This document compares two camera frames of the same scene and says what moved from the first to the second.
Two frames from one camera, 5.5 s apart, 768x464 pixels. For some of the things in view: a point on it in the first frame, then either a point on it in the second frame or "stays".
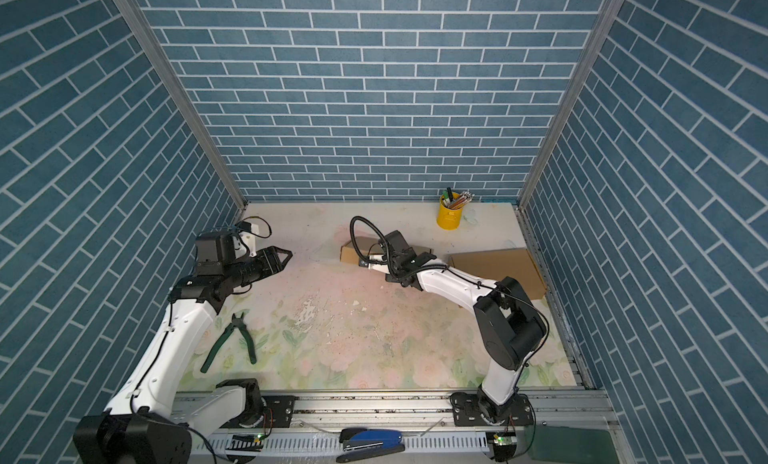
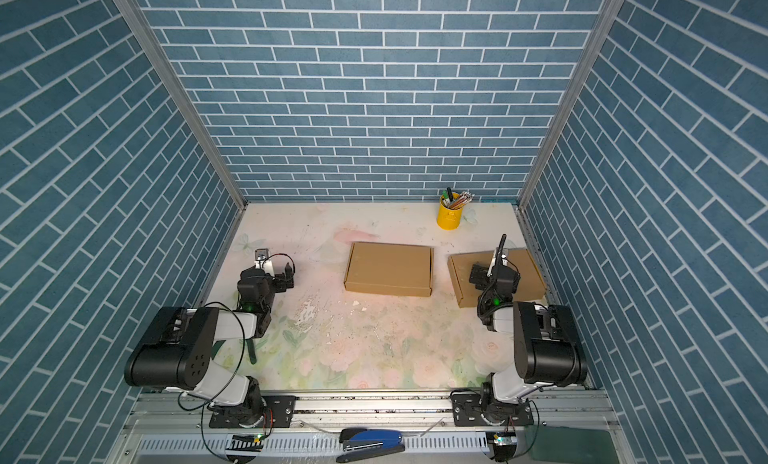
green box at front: [570, 445] stays
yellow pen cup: [447, 218] stays
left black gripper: [269, 261] to [280, 284]
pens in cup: [454, 200] stays
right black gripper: [390, 277] to [481, 272]
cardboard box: [516, 263] stays
